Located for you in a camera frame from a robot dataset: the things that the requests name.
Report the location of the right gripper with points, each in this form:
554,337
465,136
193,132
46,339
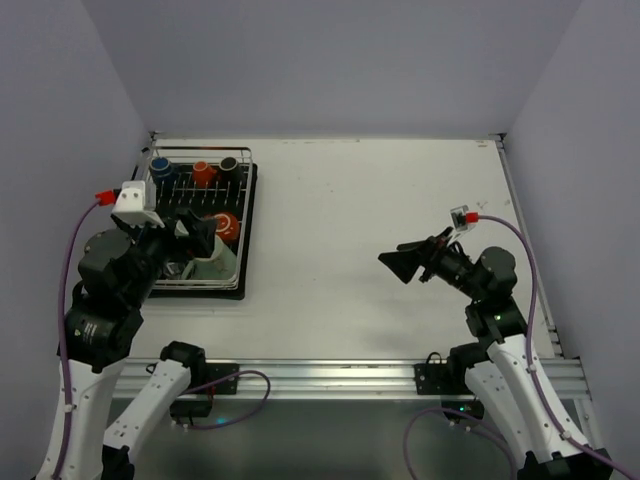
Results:
430,258

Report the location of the red smiley mug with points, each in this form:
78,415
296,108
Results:
227,226

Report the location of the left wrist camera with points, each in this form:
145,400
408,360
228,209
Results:
135,206

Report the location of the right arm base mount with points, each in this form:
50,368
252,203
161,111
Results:
434,377

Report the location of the black drip tray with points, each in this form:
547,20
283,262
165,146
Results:
222,196

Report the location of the small orange cup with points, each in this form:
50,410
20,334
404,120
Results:
203,174

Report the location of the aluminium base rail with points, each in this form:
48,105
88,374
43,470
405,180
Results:
345,380

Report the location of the black cup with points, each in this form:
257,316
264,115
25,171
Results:
231,170

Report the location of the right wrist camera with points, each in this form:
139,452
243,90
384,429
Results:
461,225

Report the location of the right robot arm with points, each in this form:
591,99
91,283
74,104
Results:
501,367

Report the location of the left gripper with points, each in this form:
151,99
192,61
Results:
176,229

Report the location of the large green mug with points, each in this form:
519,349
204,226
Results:
220,266

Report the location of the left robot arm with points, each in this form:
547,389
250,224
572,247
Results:
96,334

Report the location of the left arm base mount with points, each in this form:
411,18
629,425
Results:
218,379

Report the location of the clear glass tumbler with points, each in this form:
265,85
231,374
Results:
174,270

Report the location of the metal wire dish rack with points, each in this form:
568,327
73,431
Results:
184,153

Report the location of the blue cup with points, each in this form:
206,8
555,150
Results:
162,171

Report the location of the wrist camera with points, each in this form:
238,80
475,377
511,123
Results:
135,206
461,225

